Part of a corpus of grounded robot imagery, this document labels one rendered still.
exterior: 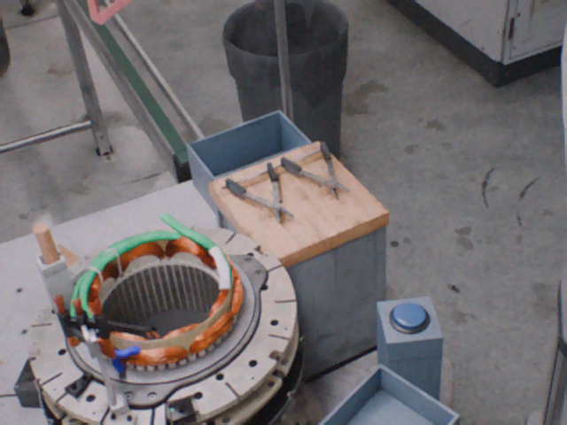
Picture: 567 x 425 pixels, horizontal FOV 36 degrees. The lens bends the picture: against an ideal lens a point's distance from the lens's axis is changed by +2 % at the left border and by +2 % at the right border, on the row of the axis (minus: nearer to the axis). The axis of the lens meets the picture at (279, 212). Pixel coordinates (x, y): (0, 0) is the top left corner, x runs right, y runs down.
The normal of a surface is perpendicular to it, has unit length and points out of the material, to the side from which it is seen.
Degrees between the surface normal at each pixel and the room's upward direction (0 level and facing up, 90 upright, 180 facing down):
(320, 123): 93
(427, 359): 90
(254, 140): 90
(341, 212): 0
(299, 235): 0
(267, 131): 90
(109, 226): 0
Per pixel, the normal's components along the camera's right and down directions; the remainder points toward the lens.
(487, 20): -0.91, 0.33
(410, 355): 0.08, 0.65
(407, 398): -0.68, 0.52
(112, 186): -0.07, -0.75
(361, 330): 0.47, 0.55
